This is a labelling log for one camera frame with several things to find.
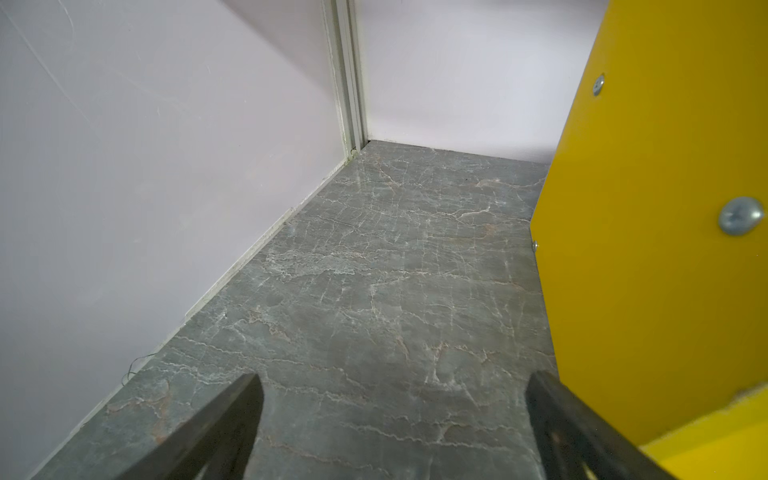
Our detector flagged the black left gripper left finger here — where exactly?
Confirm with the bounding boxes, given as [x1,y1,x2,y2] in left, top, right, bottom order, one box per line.
[118,373,264,479]

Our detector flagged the yellow wooden bookshelf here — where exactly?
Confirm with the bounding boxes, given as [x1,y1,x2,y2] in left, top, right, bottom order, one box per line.
[531,1,767,479]

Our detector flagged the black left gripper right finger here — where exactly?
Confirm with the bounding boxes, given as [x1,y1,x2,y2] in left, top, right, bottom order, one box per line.
[526,371,673,479]

